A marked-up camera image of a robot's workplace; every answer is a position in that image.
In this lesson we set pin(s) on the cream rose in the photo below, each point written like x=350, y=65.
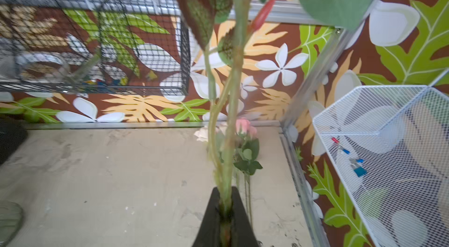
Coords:
x=202, y=134

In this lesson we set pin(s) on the black orange tool case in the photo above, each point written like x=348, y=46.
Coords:
x=13, y=135

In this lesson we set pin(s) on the clear glass vase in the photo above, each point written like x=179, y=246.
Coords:
x=12, y=216

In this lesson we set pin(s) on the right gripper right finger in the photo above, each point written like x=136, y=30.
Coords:
x=242, y=234

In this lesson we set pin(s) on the pale pink rose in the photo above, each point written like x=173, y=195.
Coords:
x=243, y=137

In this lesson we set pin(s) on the black wire basket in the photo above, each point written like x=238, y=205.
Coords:
x=127, y=47

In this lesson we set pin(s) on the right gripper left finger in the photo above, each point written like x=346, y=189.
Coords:
x=209, y=231

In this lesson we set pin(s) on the pink rose in vase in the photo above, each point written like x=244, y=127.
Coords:
x=201, y=16

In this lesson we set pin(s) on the white mesh basket right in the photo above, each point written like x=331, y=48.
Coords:
x=387, y=173

